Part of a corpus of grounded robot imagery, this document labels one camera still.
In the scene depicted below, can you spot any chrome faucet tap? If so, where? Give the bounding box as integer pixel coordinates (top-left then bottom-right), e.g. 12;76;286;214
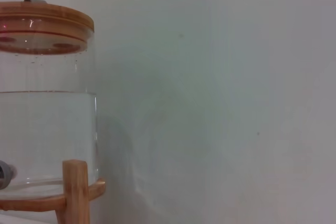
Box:
0;159;18;191

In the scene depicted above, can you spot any glass water dispenser jar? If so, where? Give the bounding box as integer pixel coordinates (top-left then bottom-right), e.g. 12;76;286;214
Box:
0;16;101;201

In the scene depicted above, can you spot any wooden dispenser stand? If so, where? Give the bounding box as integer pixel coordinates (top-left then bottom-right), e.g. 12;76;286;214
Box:
0;158;107;224

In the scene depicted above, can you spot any round bamboo jar lid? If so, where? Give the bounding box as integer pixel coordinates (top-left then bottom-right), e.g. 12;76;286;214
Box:
0;2;95;55

